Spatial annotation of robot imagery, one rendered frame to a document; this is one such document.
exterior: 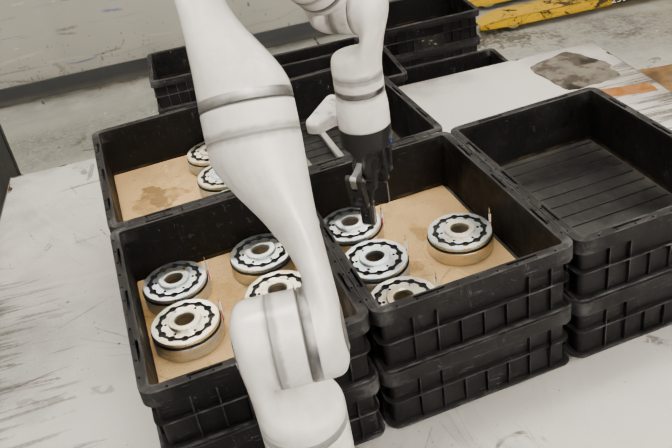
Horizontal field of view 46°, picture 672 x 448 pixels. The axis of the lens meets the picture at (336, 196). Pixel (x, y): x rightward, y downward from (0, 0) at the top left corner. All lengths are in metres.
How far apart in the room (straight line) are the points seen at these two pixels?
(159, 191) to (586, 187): 0.80
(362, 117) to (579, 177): 0.50
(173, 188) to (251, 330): 0.88
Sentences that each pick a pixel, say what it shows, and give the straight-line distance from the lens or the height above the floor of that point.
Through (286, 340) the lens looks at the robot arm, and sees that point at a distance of 0.72.
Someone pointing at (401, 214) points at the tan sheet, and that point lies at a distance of 1.36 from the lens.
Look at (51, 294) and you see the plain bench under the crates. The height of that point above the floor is 0.70.
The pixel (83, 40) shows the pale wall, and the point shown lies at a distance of 4.52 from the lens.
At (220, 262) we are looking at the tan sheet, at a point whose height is 0.83.
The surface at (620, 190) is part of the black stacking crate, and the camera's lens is 1.41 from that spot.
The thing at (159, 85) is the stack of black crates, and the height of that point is 0.58.
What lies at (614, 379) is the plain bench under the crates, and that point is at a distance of 1.24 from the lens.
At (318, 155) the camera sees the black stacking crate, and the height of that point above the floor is 0.83.
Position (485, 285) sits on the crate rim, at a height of 0.92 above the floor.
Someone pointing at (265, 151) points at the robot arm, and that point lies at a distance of 0.71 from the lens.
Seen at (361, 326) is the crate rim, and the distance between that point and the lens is 1.00.
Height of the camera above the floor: 1.58
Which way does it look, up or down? 32 degrees down
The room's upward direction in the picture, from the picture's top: 10 degrees counter-clockwise
